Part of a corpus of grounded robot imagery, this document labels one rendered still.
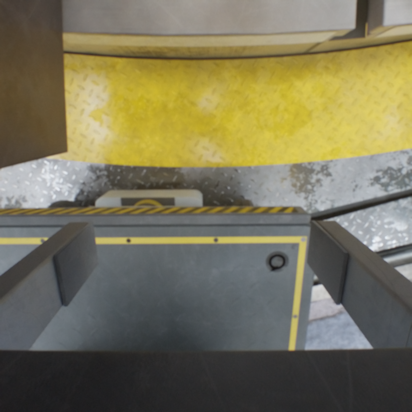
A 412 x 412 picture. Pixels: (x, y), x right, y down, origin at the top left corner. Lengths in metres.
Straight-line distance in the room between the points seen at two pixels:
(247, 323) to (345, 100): 0.62
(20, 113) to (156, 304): 0.40
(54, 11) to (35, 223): 0.34
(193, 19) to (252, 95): 0.35
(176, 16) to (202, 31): 0.05
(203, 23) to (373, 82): 0.54
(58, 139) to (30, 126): 0.08
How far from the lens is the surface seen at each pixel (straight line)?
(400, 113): 0.96
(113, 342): 0.68
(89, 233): 0.16
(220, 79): 0.81
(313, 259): 0.17
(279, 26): 0.52
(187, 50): 0.74
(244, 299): 0.59
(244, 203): 0.73
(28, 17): 0.47
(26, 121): 0.44
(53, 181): 0.93
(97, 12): 0.54
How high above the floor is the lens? 0.80
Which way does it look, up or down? 73 degrees down
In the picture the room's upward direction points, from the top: 180 degrees counter-clockwise
